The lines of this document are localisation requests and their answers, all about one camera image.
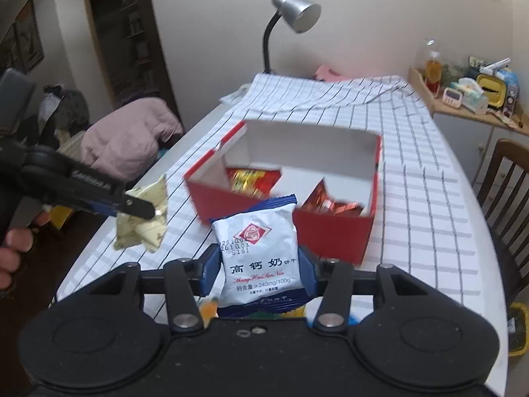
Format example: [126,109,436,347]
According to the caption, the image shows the red yellow snack packet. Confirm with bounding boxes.
[226,167,282,199]

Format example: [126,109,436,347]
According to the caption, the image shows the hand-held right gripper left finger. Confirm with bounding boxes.
[80,243,221,334]

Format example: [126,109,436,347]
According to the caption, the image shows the grey backpack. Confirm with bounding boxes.
[41,85,90,142]

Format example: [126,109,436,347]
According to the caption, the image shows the pink flat object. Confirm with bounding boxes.
[313,64,353,82]

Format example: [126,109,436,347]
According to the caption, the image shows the clear glass jar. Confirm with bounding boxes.
[414,38,440,76]

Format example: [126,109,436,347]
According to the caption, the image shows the light wooden shelf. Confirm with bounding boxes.
[408,66,529,138]

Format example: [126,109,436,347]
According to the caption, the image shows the cream yellow snack packet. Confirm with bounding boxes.
[113,174,169,254]

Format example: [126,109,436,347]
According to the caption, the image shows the white blue snack packet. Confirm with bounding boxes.
[209,194,307,319]

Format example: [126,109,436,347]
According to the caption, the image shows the silver desk lamp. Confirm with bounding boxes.
[262,0,322,74]

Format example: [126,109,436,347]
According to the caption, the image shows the pale green tissue pack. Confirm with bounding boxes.
[458,78,490,113]

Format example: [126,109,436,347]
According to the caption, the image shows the yellow bin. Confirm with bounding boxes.
[506,302,529,357]

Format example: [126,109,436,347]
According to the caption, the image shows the bottle with orange liquid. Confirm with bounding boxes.
[426,50,444,92]

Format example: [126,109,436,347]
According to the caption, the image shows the yellow bag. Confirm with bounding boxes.
[49,207,76,231]

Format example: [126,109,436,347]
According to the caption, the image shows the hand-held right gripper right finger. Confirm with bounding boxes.
[297,245,443,334]

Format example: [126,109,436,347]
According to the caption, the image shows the orange copper snack packet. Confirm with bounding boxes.
[303,181,365,216]

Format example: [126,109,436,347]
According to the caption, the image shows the white checked tablecloth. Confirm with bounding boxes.
[56,73,483,304]

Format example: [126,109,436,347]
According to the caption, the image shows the white kitchen timer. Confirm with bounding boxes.
[442,87,462,109]

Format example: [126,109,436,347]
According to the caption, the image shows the small framed wall picture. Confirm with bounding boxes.
[0,22,19,76]

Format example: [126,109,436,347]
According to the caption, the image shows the pink padded jacket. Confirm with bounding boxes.
[80,99,185,183]

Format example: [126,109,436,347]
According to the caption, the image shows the large framed wall picture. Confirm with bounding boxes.
[14,0,45,74]

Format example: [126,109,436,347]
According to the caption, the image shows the dark wooden bookshelf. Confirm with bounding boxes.
[80,0,183,121]

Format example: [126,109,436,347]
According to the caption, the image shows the white cardboard box red trim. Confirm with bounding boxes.
[183,119,383,266]

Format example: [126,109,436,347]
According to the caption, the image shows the white cabinet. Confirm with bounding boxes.
[432,113,529,193]

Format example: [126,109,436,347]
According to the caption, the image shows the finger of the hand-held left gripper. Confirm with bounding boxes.
[49,160,157,221]

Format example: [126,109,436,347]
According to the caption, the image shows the yellow container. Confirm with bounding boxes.
[475,73,510,111]

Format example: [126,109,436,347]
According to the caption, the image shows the person's left hand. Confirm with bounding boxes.
[0,210,52,291]

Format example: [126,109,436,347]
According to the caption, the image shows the brown wooden chair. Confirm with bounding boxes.
[475,138,529,307]

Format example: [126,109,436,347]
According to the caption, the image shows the printed paper sheets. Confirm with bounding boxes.
[219,84,254,105]

